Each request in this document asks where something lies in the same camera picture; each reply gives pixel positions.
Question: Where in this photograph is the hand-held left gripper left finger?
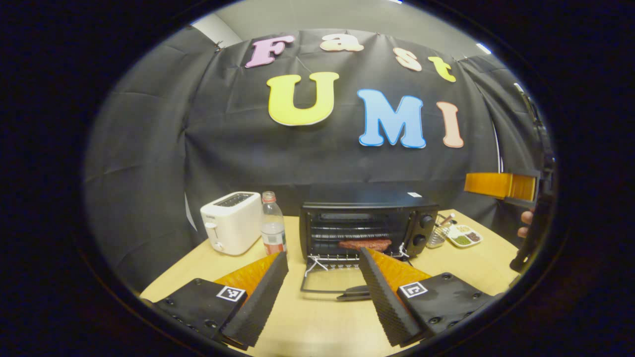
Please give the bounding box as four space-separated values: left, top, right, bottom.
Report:
144 252 289 348

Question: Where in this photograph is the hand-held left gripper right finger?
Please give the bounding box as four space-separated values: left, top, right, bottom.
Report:
358 247 497 348

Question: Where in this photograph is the red meat steak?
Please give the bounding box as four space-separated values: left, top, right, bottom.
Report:
338 238 393 251

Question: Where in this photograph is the black electric oven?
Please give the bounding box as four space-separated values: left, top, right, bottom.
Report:
299 182 441 302

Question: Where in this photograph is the white divided plate of beans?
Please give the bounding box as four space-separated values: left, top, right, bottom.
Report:
446 224 483 248

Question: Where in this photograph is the clear bottle with red label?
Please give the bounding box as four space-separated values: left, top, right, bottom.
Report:
261 191 288 256

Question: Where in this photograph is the white toaster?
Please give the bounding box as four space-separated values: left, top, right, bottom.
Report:
200 191 263 256

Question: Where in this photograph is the black backdrop cloth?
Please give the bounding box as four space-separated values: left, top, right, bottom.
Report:
83 25 554 293

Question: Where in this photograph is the oven wire rack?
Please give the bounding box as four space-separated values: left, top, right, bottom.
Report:
304 237 410 277

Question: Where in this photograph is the small metal wire basket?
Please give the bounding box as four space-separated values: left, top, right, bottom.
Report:
426 213 456 249

